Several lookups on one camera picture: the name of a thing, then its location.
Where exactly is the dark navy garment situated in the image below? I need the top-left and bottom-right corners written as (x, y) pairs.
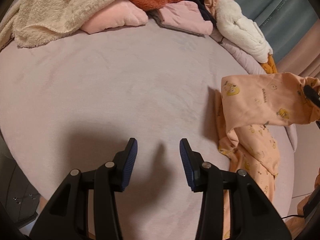
top-left (187, 0), bottom-right (216, 26)

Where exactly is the salmon pink fleece garment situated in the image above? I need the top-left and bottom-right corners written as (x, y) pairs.
top-left (80, 0), bottom-right (149, 34)

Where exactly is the mauve bed sheet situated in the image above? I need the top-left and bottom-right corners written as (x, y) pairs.
top-left (0, 17), bottom-right (298, 240)

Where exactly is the black cable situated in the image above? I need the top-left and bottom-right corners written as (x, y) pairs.
top-left (281, 213), bottom-right (304, 220)

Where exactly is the light pink folded garment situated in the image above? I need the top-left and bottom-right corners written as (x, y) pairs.
top-left (149, 1), bottom-right (213, 36)

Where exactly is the teal curtain panel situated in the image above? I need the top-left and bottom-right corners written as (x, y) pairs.
top-left (235, 0), bottom-right (318, 63)

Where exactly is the cream fluffy blanket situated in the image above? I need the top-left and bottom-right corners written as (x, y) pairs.
top-left (1, 0), bottom-right (116, 48)

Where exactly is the white goose plush toy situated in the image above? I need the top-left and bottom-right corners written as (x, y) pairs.
top-left (215, 0), bottom-right (278, 74)

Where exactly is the peach duck print baby garment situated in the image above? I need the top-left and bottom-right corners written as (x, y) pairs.
top-left (214, 71), bottom-right (320, 240)

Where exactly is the pink curtain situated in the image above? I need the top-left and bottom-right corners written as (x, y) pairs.
top-left (184, 0), bottom-right (320, 81)

